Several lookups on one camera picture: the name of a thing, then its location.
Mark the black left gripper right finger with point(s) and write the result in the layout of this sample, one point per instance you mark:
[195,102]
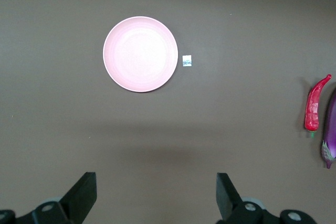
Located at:
[228,200]

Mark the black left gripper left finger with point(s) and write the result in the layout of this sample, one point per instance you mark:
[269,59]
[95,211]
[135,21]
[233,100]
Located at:
[78,197]

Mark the long purple eggplant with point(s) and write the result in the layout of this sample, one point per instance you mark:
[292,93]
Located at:
[331,129]

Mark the red chili pepper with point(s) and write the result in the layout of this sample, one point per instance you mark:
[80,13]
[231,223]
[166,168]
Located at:
[313,103]

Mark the brown table cloth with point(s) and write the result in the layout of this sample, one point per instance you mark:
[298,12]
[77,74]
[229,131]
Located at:
[236,129]

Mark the small square tape marker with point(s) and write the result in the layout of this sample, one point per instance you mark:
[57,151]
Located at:
[187,61]

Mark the pink round plate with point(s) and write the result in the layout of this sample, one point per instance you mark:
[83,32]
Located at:
[140,54]

